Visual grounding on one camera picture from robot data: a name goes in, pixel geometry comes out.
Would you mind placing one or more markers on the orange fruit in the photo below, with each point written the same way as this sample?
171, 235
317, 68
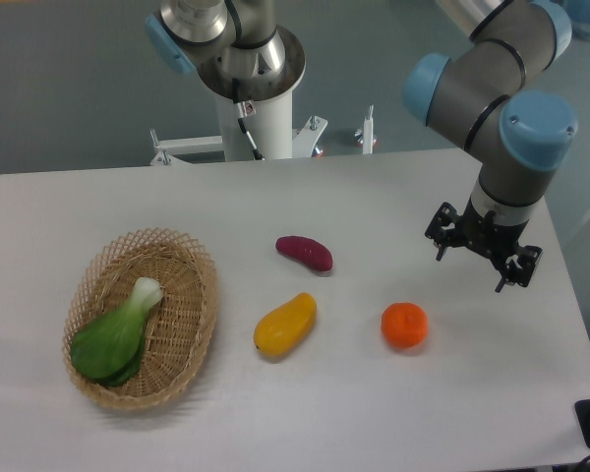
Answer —
404, 325

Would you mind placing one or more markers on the yellow mango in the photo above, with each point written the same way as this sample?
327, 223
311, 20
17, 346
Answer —
284, 328

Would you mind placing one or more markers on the woven wicker basket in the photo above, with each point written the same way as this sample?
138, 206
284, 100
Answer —
171, 279

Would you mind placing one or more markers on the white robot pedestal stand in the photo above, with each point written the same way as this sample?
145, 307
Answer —
253, 94

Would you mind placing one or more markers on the purple sweet potato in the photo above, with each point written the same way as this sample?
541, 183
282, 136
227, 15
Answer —
306, 251

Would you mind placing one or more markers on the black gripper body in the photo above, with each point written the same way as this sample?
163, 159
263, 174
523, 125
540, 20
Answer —
481, 234

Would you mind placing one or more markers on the green bok choy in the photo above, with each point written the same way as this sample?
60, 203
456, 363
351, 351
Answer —
115, 339

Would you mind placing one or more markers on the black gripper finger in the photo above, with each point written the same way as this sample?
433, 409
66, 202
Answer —
518, 266
443, 230

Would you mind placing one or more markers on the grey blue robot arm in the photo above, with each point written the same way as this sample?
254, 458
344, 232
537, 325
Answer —
480, 102

